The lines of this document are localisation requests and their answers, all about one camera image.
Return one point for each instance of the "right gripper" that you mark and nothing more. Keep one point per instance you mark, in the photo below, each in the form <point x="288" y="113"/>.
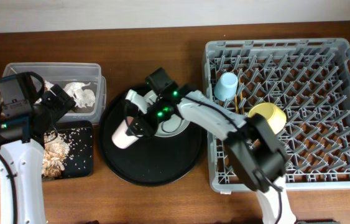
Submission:
<point x="143" y="125"/>

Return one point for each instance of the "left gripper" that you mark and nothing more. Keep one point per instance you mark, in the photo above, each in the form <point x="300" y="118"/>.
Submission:
<point x="61" y="109"/>

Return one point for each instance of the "pink plastic cup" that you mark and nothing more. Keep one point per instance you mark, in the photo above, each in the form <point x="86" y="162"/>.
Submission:
<point x="120" y="138"/>

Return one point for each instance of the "white napkin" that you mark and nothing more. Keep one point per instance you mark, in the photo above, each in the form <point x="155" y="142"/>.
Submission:
<point x="80" y="92"/>

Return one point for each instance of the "food scraps and rice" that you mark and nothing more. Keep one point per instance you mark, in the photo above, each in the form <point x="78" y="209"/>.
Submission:
<point x="55" y="152"/>

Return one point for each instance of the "blue plastic cup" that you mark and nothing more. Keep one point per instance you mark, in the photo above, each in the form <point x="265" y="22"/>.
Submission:
<point x="226" y="86"/>

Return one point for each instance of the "wooden chopstick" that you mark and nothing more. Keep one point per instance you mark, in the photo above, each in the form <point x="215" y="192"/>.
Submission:
<point x="241" y="103"/>
<point x="236" y="104"/>

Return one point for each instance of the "yellow bowl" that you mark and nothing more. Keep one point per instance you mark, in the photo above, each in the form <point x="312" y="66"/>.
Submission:
<point x="275" y="117"/>

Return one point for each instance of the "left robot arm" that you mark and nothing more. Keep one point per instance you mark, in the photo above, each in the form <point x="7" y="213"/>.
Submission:
<point x="22" y="148"/>

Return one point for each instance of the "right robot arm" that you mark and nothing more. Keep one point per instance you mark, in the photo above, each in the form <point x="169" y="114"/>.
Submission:
<point x="256" y="155"/>

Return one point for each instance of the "clear plastic waste bin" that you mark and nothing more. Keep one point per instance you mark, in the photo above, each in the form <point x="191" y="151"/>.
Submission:
<point x="64" y="73"/>

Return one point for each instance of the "grey dishwasher rack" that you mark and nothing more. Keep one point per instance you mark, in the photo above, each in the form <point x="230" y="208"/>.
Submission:
<point x="309" y="80"/>

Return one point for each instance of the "pale green plate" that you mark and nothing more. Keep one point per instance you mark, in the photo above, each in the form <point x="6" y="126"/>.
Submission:
<point x="174" y="126"/>

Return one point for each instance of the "round black serving tray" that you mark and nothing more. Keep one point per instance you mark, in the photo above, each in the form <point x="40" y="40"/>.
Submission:
<point x="149" y="162"/>

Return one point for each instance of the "black rectangular tray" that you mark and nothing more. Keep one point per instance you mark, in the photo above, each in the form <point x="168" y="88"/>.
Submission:
<point x="81" y="158"/>

